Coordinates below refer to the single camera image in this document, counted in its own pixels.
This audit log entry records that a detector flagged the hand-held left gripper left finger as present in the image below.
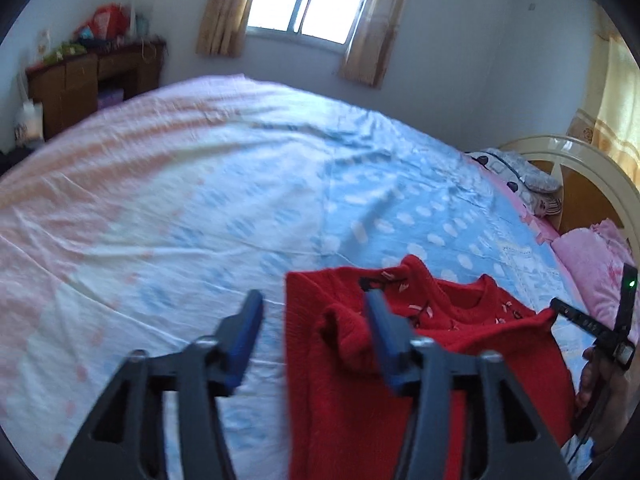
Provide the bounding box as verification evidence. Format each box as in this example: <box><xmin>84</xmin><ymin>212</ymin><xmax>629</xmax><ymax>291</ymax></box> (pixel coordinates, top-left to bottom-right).
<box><xmin>55</xmin><ymin>289</ymin><xmax>265</xmax><ymax>480</ymax></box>

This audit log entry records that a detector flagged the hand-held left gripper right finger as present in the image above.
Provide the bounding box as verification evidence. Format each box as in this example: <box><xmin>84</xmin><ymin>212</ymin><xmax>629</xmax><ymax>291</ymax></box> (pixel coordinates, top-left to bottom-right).
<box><xmin>363</xmin><ymin>290</ymin><xmax>573</xmax><ymax>480</ymax></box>

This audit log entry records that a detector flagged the red knitted sweater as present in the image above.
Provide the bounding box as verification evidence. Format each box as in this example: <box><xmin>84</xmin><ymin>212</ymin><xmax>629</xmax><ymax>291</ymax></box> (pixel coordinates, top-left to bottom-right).
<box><xmin>284</xmin><ymin>254</ymin><xmax>576</xmax><ymax>480</ymax></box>

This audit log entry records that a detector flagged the person's right hand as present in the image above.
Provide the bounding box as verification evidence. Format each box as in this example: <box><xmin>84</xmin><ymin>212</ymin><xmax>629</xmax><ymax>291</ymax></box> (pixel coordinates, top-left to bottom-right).
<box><xmin>575</xmin><ymin>346</ymin><xmax>636</xmax><ymax>457</ymax></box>

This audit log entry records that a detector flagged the pink pillow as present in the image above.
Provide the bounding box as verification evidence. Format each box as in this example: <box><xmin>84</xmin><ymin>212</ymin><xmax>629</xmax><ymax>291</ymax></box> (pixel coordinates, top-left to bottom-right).
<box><xmin>551</xmin><ymin>218</ymin><xmax>640</xmax><ymax>346</ymax></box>

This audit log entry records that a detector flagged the printed cartoon pillow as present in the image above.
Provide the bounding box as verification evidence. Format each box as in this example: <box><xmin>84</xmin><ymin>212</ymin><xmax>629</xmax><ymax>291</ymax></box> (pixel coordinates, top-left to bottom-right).
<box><xmin>465</xmin><ymin>150</ymin><xmax>563</xmax><ymax>218</ymax></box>

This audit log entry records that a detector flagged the printed pastel bed sheet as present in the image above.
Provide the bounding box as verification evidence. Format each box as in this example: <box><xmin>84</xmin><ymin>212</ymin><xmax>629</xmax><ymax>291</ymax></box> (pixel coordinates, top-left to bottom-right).
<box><xmin>0</xmin><ymin>74</ymin><xmax>592</xmax><ymax>480</ymax></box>

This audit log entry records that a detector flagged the cream wooden headboard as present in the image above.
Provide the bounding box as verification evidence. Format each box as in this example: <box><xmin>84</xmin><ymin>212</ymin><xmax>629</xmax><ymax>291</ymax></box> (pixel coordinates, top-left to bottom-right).
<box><xmin>497</xmin><ymin>134</ymin><xmax>640</xmax><ymax>241</ymax></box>

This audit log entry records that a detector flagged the grey-blue pillow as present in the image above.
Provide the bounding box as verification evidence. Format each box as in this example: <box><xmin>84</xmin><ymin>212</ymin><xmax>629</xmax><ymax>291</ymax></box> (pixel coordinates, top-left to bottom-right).
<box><xmin>495</xmin><ymin>149</ymin><xmax>561</xmax><ymax>193</ymax></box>

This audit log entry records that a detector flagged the yellow patterned curtain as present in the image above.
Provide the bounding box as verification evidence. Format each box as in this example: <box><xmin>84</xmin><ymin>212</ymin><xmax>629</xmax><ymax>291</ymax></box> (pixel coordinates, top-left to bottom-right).
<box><xmin>567</xmin><ymin>35</ymin><xmax>640</xmax><ymax>186</ymax></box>

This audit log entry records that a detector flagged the white paper bag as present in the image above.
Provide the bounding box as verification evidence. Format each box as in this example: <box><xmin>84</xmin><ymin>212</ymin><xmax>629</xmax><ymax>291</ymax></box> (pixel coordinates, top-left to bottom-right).
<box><xmin>14</xmin><ymin>101</ymin><xmax>45</xmax><ymax>147</ymax></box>

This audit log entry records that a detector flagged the brown wooden desk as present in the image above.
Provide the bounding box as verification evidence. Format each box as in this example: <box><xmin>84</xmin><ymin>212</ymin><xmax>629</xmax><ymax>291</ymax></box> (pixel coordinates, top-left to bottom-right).
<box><xmin>25</xmin><ymin>40</ymin><xmax>167</xmax><ymax>141</ymax></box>

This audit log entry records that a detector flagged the beige patterned curtain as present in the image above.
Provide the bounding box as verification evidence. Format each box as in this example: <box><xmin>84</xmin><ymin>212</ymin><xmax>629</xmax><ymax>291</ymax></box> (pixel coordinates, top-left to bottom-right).
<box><xmin>339</xmin><ymin>0</ymin><xmax>416</xmax><ymax>87</ymax></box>
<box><xmin>196</xmin><ymin>0</ymin><xmax>261</xmax><ymax>57</ymax></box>

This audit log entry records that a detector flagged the green cloth item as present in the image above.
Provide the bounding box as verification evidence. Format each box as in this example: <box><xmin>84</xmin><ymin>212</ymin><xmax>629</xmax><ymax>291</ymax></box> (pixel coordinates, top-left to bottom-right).
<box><xmin>45</xmin><ymin>42</ymin><xmax>86</xmax><ymax>63</ymax></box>

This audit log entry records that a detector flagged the small sliding window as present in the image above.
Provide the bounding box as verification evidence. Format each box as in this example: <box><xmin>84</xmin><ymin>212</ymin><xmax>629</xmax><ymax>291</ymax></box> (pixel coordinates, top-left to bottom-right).
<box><xmin>245</xmin><ymin>0</ymin><xmax>381</xmax><ymax>46</ymax></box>

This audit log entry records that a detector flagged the red gift bag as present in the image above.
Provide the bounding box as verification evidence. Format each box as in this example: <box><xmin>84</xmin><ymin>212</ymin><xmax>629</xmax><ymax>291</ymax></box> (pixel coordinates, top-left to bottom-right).
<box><xmin>75</xmin><ymin>4</ymin><xmax>130</xmax><ymax>43</ymax></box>

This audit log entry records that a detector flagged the black cable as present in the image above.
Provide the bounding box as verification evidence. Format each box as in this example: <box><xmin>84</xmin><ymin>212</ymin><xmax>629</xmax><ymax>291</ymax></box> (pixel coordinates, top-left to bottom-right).
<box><xmin>565</xmin><ymin>400</ymin><xmax>601</xmax><ymax>467</ymax></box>

